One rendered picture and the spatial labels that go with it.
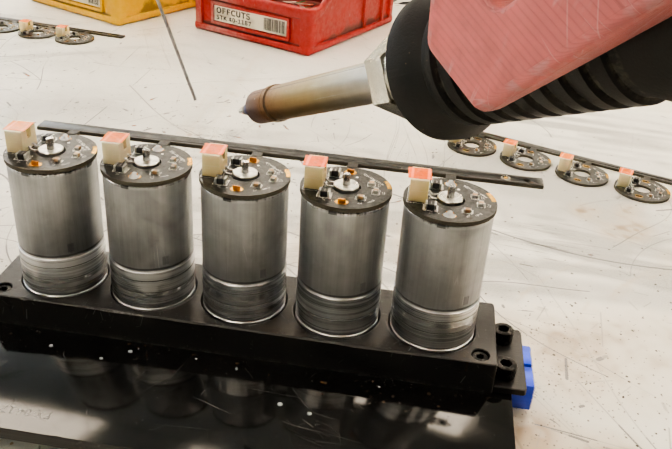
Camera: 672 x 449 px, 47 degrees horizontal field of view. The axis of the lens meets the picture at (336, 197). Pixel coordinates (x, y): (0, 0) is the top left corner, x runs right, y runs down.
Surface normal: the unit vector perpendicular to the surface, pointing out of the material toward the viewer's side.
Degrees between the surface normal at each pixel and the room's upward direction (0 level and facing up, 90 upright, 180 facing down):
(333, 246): 90
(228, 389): 0
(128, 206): 90
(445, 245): 90
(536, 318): 0
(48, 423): 0
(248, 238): 90
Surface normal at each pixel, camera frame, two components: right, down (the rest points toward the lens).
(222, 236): -0.44, 0.40
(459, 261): 0.24, 0.47
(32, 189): -0.11, 0.46
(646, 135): 0.06, -0.88
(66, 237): 0.48, 0.44
